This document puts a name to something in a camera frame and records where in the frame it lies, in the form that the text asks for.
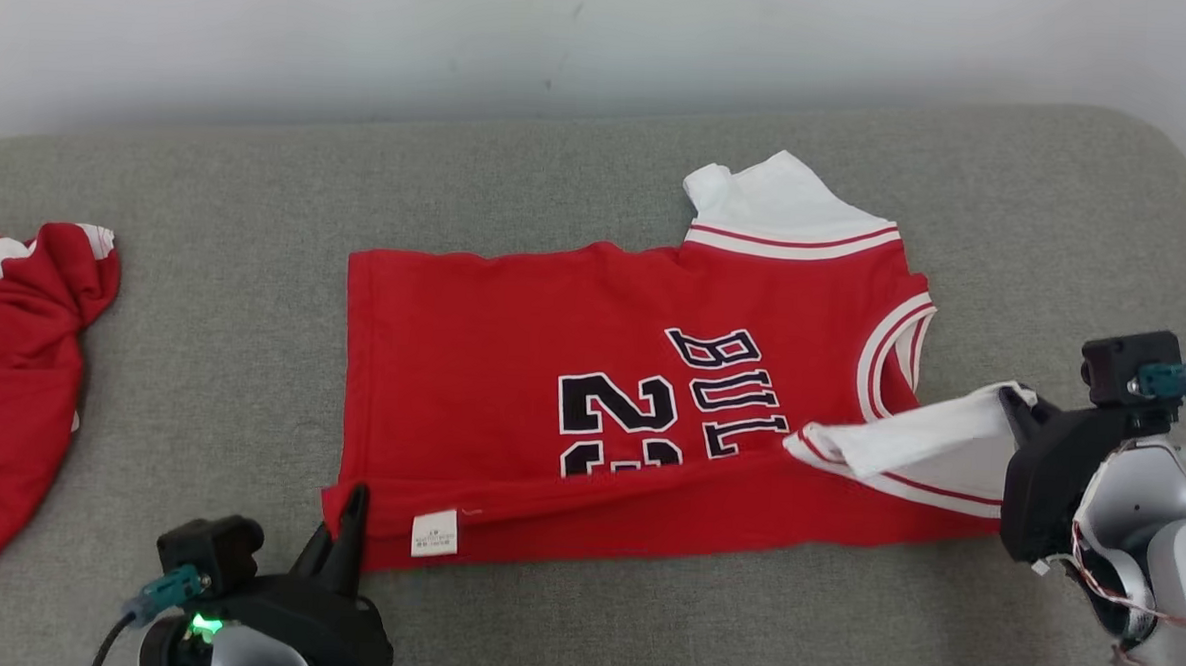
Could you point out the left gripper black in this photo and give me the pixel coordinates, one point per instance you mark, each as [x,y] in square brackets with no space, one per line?
[339,642]

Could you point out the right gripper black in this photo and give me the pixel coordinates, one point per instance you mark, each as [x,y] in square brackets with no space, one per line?
[1041,493]

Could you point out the red number 23 basketball jersey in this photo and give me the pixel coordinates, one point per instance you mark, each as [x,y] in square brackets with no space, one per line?
[492,349]

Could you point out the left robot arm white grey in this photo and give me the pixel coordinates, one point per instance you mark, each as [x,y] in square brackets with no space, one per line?
[258,659]

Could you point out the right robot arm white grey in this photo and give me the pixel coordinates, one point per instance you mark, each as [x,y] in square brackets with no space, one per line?
[1184,559]

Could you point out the crumpled red and white garment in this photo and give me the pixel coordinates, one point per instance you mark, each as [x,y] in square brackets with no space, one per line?
[10,398]

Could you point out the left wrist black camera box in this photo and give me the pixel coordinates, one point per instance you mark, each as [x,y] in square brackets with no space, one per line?
[208,551]

